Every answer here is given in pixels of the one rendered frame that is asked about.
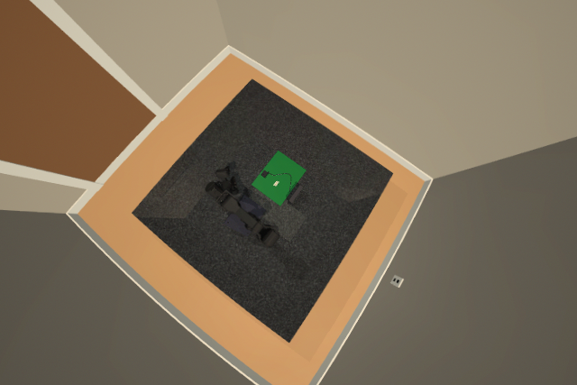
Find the black cooling fan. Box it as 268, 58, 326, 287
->
288, 185, 303, 204

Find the green circuit board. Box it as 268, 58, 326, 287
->
252, 151, 306, 206

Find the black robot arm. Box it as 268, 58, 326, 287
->
206, 181, 280, 248

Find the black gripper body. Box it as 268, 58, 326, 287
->
215, 169, 238, 196

